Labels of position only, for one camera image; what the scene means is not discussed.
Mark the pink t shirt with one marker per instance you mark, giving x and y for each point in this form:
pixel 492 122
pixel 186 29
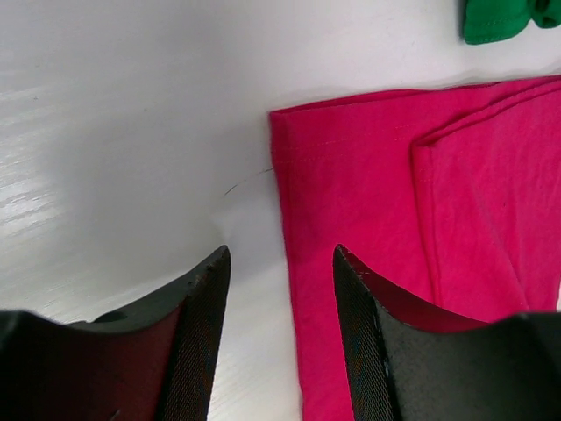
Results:
pixel 450 194

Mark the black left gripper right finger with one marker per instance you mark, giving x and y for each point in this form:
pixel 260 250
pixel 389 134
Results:
pixel 408 359

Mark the green folded t shirt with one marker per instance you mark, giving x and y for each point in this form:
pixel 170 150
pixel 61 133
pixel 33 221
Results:
pixel 489 21

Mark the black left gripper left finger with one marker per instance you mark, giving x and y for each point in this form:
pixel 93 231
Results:
pixel 152 359

